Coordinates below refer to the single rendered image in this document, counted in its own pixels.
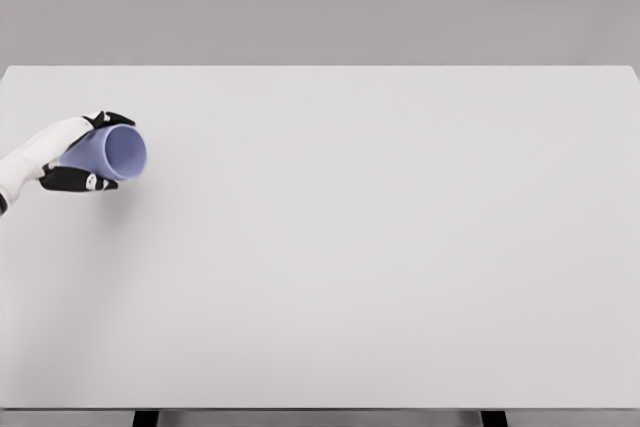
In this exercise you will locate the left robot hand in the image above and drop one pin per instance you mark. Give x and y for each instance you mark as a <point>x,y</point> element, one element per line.
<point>55,142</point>

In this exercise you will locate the lavender plastic cup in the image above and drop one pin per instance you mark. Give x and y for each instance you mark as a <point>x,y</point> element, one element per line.
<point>122,152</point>

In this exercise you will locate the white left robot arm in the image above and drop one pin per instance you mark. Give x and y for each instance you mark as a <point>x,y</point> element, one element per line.
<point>12,172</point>

